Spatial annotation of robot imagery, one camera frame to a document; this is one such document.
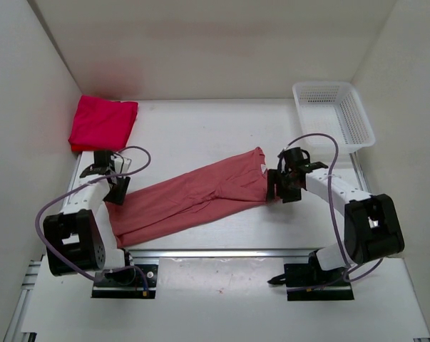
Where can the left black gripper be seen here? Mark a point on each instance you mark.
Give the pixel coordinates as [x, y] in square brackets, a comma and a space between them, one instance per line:
[119, 197]

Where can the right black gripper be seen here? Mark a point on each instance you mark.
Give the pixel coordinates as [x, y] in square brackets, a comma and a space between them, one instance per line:
[274, 184]

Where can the light pink t shirt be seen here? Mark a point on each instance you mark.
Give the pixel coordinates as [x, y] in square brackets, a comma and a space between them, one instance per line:
[198, 197]

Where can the red t shirt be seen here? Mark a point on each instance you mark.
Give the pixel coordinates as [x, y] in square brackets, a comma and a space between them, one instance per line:
[81, 148]

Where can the magenta t shirt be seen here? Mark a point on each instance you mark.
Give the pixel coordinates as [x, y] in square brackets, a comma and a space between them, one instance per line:
[103, 124]

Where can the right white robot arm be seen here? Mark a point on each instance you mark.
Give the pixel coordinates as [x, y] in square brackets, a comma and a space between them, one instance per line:
[371, 226]

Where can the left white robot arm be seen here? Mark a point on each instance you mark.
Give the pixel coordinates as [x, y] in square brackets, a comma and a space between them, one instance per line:
[73, 232]

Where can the white plastic basket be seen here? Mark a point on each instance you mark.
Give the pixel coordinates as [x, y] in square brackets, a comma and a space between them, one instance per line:
[333, 108]

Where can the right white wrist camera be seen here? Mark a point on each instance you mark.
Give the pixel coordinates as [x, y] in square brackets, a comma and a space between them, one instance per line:
[282, 161]

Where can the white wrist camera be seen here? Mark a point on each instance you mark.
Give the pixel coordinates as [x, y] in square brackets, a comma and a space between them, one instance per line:
[282, 161]
[121, 163]

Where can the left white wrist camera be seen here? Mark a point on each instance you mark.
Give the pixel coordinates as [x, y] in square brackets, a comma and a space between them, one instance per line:
[121, 163]

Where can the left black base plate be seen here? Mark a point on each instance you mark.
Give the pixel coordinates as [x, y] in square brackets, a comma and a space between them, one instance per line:
[127, 284]

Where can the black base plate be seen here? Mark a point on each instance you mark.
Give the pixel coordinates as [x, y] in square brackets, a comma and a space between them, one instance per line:
[304, 282]
[127, 284]

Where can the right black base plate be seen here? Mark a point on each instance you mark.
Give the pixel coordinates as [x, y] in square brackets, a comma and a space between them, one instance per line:
[304, 282]

